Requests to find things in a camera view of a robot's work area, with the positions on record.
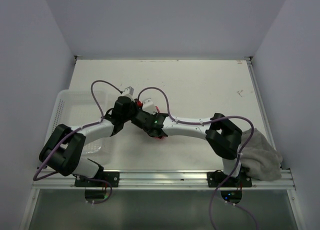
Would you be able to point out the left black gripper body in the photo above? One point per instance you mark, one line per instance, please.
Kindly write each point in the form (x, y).
(126, 117)

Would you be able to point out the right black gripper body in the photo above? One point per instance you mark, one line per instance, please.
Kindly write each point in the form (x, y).
(155, 114)

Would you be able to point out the pink towel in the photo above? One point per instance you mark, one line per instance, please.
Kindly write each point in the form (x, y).
(161, 135)

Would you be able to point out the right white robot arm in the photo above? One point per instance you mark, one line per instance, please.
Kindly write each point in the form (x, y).
(223, 136)

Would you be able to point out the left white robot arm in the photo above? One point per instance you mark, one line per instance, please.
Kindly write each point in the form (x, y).
(63, 150)

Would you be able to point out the clear plastic basket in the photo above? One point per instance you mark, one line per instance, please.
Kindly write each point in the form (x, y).
(77, 108)

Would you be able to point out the grey towel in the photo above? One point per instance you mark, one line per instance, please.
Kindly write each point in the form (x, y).
(260, 160)

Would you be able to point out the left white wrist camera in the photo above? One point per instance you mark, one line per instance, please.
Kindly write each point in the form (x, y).
(128, 92)

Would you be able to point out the aluminium mounting rail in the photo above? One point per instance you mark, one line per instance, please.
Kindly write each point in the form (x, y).
(165, 180)

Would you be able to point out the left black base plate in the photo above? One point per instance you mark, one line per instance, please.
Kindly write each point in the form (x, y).
(99, 180)

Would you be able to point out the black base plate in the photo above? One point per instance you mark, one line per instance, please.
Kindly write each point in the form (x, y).
(214, 178)
(99, 180)

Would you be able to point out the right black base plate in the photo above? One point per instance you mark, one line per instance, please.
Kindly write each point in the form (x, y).
(214, 178)

